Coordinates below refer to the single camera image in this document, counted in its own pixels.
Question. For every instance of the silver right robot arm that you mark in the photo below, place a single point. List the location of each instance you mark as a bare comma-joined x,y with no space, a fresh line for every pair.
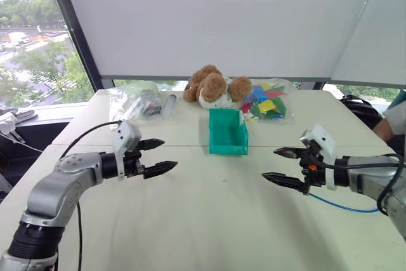
364,175

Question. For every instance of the white plastic device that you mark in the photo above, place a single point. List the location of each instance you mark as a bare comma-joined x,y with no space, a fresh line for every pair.
9,129

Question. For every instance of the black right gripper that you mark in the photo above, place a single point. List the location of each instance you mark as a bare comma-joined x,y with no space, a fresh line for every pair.
315,172

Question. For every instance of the green plastic bin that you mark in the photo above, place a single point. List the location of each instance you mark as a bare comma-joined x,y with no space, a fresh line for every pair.
226,134

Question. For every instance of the clear bag of coloured pieces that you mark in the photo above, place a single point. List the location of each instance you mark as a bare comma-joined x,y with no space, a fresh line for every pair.
269,101

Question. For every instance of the clear bag of dark parts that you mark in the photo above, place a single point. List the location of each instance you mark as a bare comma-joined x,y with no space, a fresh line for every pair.
139,101

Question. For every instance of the grey flat object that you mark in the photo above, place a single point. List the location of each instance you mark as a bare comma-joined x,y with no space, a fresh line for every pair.
19,116

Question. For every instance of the large white roller blind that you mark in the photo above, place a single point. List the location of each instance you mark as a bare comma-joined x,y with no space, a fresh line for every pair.
206,20

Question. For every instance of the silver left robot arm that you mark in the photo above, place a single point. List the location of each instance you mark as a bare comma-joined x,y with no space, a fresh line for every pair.
60,185

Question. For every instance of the brown and white plush dog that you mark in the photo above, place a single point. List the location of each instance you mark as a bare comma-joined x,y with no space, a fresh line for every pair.
212,88

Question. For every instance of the clear plastic syringe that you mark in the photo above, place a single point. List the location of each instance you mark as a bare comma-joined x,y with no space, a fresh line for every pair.
169,106

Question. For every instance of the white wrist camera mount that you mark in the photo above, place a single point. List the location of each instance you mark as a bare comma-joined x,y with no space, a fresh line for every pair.
127,134
324,137

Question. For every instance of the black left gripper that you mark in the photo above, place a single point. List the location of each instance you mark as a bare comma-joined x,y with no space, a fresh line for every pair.
133,164

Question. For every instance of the person in grey sleeve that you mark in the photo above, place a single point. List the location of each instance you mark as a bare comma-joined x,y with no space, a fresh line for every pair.
391,118

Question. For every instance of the narrow white roller blind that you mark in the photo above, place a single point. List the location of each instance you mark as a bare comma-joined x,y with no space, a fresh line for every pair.
377,39

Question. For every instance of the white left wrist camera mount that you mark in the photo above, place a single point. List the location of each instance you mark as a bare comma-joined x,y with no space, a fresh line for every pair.
127,134

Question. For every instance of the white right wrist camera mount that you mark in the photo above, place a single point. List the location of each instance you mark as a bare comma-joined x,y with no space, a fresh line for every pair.
324,137

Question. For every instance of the black backpack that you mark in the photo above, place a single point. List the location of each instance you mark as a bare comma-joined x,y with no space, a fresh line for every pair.
361,109

